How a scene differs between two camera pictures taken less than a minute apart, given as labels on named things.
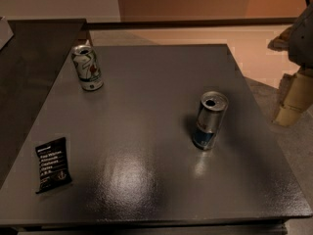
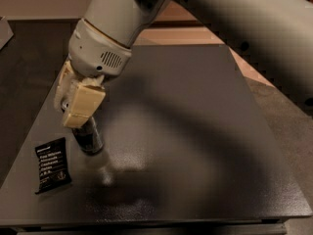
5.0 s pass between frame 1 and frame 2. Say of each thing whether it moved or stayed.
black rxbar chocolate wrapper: stayed
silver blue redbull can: moved
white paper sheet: stayed
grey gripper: moved
